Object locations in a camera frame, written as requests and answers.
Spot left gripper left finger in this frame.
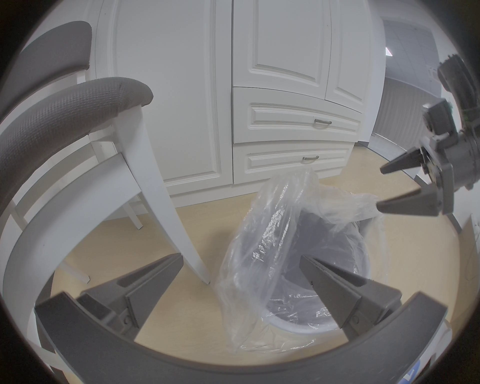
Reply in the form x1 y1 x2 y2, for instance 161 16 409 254
77 253 184 341

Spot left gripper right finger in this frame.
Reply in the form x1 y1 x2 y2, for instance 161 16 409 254
299 254 403 343

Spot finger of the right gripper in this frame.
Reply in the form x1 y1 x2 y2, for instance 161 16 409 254
380 146 427 175
376 183 440 217

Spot clear plastic bag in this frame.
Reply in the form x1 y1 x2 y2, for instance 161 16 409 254
214 169 389 355

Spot white trash bin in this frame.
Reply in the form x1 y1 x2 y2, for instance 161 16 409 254
259 210 373 335

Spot grey curtain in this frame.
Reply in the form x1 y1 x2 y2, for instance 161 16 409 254
373 77 426 151

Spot white chair grey cushions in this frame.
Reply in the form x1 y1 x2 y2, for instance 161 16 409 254
0 20 211 353

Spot white wardrobe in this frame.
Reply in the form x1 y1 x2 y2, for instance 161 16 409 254
88 0 387 209

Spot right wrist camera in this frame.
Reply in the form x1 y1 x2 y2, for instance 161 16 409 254
422 99 457 145

